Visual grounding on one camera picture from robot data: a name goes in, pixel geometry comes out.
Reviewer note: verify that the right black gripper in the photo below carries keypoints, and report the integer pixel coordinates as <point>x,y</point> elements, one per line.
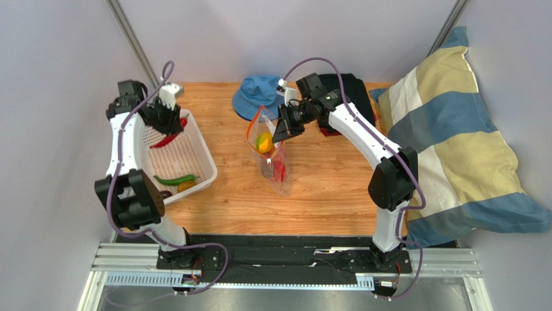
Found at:
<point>287,120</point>

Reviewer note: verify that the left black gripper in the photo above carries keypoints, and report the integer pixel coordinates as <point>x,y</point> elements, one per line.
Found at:
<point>173,126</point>

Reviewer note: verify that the red chili pepper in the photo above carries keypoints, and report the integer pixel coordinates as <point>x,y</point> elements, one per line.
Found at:
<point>169,138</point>

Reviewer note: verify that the yellow green mango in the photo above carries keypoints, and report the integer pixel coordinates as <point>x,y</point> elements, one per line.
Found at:
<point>264,143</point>

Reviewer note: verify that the clear orange-zip bag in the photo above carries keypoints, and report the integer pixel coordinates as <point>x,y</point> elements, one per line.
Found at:
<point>262,122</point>

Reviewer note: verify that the red tomato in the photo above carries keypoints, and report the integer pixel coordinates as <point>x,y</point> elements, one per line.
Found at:
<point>279,169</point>

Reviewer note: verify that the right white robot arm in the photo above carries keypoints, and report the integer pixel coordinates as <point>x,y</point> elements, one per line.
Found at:
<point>395,170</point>

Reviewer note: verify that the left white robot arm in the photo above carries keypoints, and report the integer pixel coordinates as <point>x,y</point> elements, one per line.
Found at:
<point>134,204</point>

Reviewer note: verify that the white plastic basket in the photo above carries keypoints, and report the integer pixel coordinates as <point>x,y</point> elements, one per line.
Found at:
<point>186,154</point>

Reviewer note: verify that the blue bucket hat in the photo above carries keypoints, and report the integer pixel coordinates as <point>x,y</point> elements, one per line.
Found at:
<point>256,91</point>

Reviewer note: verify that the green chili pepper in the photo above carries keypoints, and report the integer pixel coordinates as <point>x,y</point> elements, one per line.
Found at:
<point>175,181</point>

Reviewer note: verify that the yellow brown passion fruit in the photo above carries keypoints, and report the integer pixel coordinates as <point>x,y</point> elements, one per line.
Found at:
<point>185,185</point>

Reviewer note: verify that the black folded cloth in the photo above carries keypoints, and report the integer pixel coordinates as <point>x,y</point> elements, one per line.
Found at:
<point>356,91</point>

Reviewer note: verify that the blue yellow checked pillow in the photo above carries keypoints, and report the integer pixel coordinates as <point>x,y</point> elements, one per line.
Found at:
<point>467,171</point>

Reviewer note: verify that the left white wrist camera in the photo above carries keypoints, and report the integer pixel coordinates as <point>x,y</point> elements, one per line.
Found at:
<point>169,94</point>

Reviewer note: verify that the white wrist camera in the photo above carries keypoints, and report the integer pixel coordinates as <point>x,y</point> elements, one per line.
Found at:
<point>169,94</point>
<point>288,93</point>

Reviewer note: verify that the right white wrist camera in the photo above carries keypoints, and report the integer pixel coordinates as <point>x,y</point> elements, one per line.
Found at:
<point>288,93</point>

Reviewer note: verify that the left aluminium corner post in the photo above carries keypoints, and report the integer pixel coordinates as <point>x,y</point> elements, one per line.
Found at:
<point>133,41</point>

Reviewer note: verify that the aluminium corner post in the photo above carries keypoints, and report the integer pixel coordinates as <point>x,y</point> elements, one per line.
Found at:
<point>133,41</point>
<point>449,24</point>

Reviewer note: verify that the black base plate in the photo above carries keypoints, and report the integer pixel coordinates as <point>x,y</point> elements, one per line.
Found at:
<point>279,260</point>

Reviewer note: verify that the aluminium frame rail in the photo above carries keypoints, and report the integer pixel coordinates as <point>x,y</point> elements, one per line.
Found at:
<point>451,275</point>

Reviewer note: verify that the right aluminium corner post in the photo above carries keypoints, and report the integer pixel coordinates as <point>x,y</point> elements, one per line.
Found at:
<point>449,24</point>

